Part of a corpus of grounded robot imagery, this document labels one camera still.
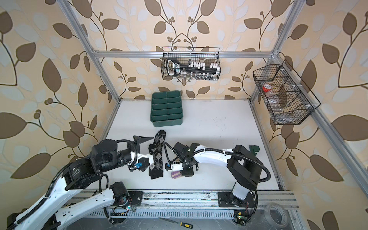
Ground black grey argyle sock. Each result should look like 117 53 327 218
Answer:
149 130 166 180

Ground green plastic divided tray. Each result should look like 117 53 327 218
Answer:
150 91 184 127

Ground beige sock maroon purple stripes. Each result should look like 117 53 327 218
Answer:
171 171 182 179

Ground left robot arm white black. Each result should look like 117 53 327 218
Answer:
7 136 153 230

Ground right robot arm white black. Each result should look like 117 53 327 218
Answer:
164 142 271 202

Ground clear tape roll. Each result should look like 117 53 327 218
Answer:
264 203 289 228

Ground green pipe wrench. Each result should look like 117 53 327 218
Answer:
249 145 260 156

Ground red lidded container in basket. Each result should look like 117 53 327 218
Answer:
262 84 272 93

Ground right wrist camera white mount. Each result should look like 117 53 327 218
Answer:
165 163 184 171

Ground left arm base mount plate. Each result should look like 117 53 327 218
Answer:
112 191 144 207

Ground aluminium front rail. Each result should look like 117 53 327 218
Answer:
51 188 305 230

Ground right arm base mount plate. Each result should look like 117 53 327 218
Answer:
217 191 258 209

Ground yellow black handled screwdriver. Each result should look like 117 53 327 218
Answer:
159 217 193 229

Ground black socket set rail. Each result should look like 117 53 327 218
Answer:
163 57 221 78

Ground black wire basket back wall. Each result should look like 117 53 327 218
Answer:
161 46 221 81

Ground black wire basket wall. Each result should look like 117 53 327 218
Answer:
253 60 321 125
161 46 221 81

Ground black wire basket right wall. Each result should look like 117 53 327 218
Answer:
253 60 321 125

